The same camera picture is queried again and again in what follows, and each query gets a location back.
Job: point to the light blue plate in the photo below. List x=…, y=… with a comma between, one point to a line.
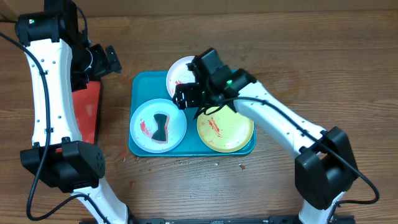
x=143, y=125

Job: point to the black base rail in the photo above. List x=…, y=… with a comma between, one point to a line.
x=275, y=219

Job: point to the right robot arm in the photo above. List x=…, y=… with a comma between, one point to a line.
x=325, y=167

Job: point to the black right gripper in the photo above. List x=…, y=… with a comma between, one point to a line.
x=185, y=98

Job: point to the blue plastic tray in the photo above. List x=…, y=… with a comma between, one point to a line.
x=151, y=85

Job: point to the yellow-green plate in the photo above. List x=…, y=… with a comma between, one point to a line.
x=225, y=131

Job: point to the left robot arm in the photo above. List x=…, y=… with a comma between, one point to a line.
x=62, y=60

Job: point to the red water basin tray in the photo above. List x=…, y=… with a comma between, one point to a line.
x=85, y=112

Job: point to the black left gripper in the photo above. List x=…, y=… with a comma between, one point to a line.
x=104, y=65

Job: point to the pink green sponge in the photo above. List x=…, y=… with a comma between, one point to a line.
x=161, y=134

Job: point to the white plate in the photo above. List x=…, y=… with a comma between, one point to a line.
x=179, y=73

